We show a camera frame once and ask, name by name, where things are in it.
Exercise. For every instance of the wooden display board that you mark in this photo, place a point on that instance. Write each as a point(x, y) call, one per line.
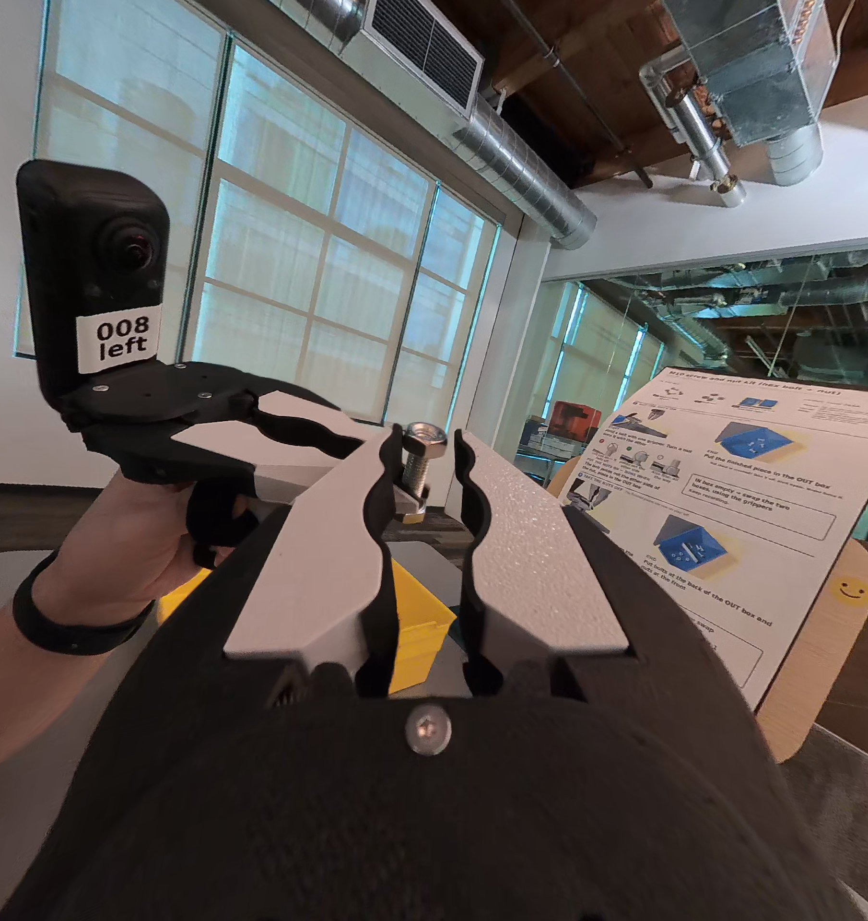
point(822, 647)

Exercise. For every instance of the glass wall partition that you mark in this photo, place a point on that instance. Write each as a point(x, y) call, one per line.
point(765, 324)

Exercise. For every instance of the metal ceiling ventilation unit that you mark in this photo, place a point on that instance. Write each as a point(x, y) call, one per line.
point(758, 72)

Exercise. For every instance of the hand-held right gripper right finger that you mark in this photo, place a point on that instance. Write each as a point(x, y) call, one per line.
point(542, 575)

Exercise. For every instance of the silver hex bolt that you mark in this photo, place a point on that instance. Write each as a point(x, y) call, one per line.
point(423, 432)

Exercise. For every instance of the black wristband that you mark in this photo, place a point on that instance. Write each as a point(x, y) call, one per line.
point(67, 637)

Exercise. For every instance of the yellow plastic bin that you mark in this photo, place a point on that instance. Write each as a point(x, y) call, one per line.
point(419, 633)

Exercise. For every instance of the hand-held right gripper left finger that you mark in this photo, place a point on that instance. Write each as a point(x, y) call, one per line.
point(297, 575)

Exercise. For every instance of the large gridded window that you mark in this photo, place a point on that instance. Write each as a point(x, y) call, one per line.
point(276, 237)

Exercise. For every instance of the orange 3D printer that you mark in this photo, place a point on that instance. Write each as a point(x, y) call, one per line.
point(569, 421)

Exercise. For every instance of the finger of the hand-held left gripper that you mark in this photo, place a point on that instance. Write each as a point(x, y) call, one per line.
point(304, 414)
point(247, 442)

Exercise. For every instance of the printed instruction sheet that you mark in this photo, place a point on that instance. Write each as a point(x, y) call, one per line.
point(729, 504)

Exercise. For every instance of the silver spiral duct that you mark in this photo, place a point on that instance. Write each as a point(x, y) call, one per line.
point(527, 180)

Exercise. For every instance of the person's left forearm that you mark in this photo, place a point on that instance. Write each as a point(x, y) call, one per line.
point(17, 691)

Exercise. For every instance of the yellow smiley sticker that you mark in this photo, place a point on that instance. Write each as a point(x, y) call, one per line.
point(850, 591)

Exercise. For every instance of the white air vent grille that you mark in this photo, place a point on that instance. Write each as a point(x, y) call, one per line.
point(427, 43)

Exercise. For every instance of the person's left hand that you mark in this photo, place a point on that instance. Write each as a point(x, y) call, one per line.
point(125, 547)

